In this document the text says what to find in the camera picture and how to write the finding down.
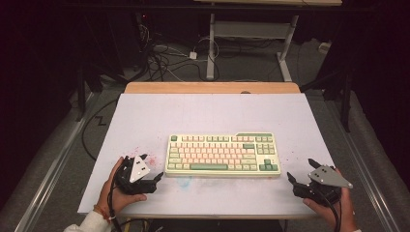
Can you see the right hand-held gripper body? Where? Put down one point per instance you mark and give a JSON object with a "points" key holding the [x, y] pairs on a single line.
{"points": [[327, 177]]}

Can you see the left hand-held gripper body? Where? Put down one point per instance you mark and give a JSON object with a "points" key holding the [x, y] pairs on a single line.
{"points": [[138, 169]]}

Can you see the green and cream keyboard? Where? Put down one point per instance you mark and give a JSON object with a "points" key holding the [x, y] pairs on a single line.
{"points": [[222, 154]]}

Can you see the person's left hand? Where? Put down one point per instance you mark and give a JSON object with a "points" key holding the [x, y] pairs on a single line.
{"points": [[124, 201]]}

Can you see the person's right hand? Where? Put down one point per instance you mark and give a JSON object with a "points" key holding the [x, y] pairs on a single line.
{"points": [[346, 216]]}

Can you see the black stand legs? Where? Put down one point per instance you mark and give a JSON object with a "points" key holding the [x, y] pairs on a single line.
{"points": [[346, 96], [80, 93]]}

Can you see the white table mat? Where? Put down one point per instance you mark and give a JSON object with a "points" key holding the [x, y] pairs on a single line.
{"points": [[209, 112]]}

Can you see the small white adapter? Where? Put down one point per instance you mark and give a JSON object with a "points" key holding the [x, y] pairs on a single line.
{"points": [[193, 55]]}

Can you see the small white box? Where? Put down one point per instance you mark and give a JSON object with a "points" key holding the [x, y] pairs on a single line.
{"points": [[324, 47]]}

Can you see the black device with red light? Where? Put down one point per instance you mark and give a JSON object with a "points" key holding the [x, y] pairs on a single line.
{"points": [[143, 35]]}

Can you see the metal floor rail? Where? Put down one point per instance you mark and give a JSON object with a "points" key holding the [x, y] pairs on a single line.
{"points": [[364, 167], [48, 177]]}

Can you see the white table frame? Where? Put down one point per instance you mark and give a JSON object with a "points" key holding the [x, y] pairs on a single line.
{"points": [[251, 29]]}

